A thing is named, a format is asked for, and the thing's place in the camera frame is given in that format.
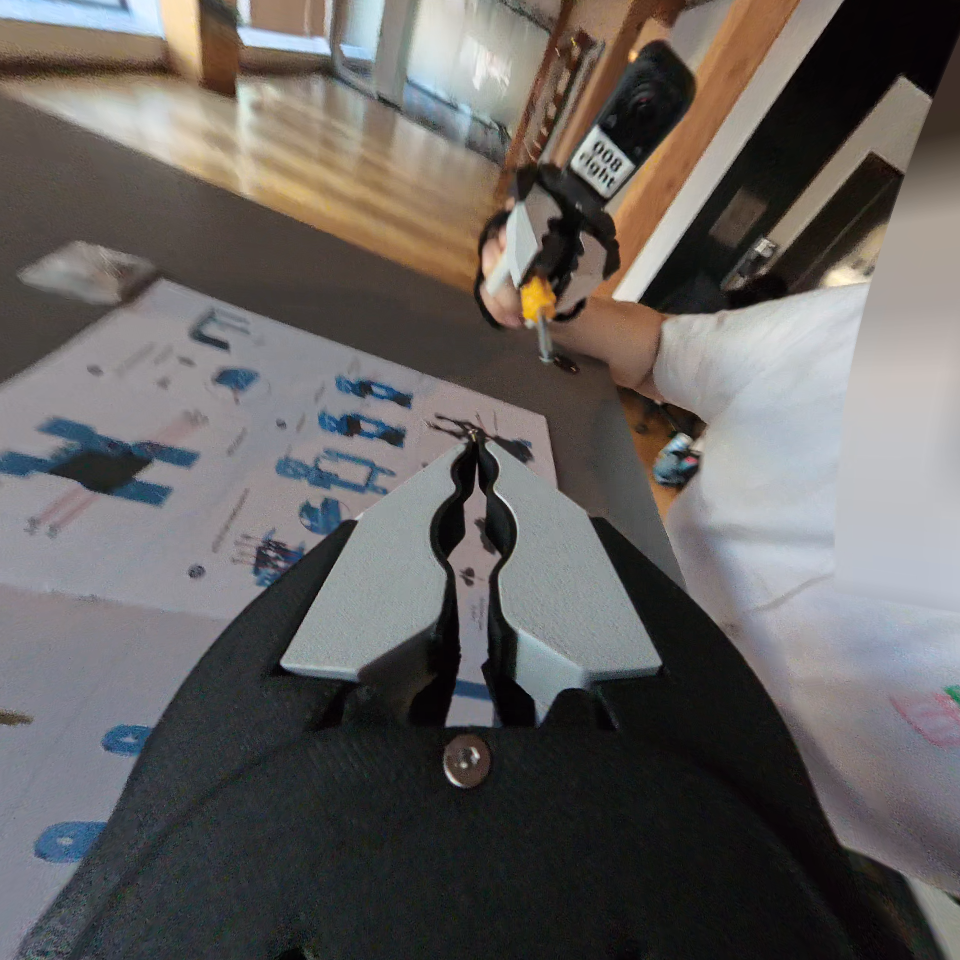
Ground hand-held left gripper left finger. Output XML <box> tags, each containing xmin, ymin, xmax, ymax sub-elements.
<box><xmin>281</xmin><ymin>442</ymin><xmax>481</xmax><ymax>727</ymax></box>

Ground person's white shirt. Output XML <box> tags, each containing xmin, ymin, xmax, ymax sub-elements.
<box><xmin>651</xmin><ymin>281</ymin><xmax>960</xmax><ymax>895</ymax></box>

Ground wooden rack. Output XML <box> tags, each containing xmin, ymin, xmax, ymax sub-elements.
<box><xmin>516</xmin><ymin>30</ymin><xmax>606</xmax><ymax>178</ymax></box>

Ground wooden door frame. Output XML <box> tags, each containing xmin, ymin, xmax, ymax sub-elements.
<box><xmin>606</xmin><ymin>0</ymin><xmax>802</xmax><ymax>295</ymax></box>

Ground clear plastic bag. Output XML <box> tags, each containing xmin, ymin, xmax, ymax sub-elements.
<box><xmin>18</xmin><ymin>241</ymin><xmax>157</xmax><ymax>306</ymax></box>

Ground yellow handled screwdriver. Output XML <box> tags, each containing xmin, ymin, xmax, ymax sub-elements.
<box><xmin>519</xmin><ymin>276</ymin><xmax>560</xmax><ymax>366</ymax></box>

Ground blue and white object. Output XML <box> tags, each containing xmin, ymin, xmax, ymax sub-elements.
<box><xmin>651</xmin><ymin>433</ymin><xmax>705</xmax><ymax>489</ymax></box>

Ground wooden pillar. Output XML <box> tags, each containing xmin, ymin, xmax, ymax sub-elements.
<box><xmin>160</xmin><ymin>0</ymin><xmax>243</xmax><ymax>97</ymax></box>

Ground grey desk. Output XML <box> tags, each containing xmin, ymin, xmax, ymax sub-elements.
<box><xmin>0</xmin><ymin>93</ymin><xmax>687</xmax><ymax>960</ymax></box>

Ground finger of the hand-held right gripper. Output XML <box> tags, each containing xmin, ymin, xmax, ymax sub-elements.
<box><xmin>558</xmin><ymin>243</ymin><xmax>610</xmax><ymax>313</ymax></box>
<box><xmin>486</xmin><ymin>202</ymin><xmax>543</xmax><ymax>295</ymax></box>

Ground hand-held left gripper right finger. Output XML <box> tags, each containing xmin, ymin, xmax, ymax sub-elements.
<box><xmin>478</xmin><ymin>439</ymin><xmax>665</xmax><ymax>727</ymax></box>

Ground person's right hand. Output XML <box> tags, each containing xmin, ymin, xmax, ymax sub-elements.
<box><xmin>480</xmin><ymin>217</ymin><xmax>528</xmax><ymax>331</ymax></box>

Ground person's right forearm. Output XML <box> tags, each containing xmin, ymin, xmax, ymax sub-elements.
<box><xmin>543</xmin><ymin>294</ymin><xmax>670</xmax><ymax>400</ymax></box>

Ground printed instruction sheet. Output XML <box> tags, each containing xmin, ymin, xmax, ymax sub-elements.
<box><xmin>0</xmin><ymin>279</ymin><xmax>560</xmax><ymax>957</ymax></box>

